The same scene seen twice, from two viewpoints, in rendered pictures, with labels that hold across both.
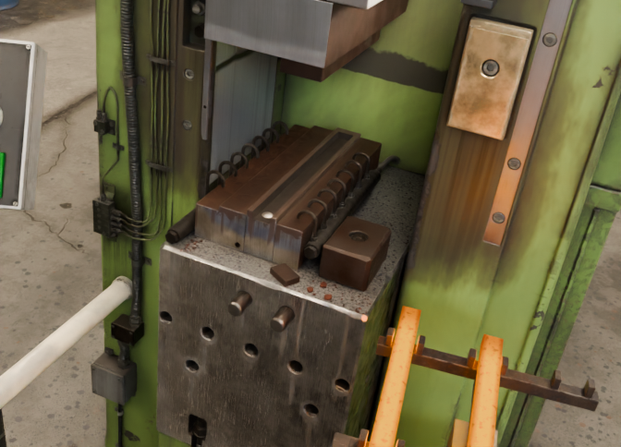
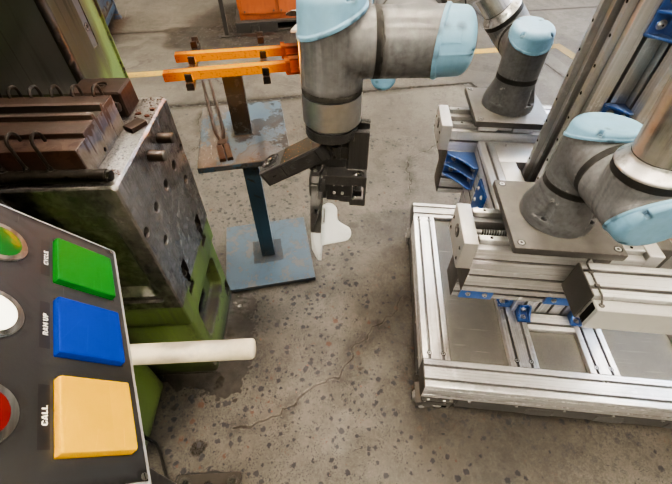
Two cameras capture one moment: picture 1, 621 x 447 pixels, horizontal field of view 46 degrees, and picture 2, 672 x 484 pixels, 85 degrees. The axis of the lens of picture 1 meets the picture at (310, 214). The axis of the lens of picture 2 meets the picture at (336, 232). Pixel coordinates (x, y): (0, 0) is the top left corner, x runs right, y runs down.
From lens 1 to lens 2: 129 cm
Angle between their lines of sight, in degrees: 82
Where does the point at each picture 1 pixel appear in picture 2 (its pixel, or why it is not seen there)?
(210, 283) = (139, 171)
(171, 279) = (132, 201)
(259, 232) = (103, 123)
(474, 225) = (87, 41)
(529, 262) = (105, 43)
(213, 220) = (88, 149)
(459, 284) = not seen: hidden behind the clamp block
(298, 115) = not seen: outside the picture
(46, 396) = not seen: outside the picture
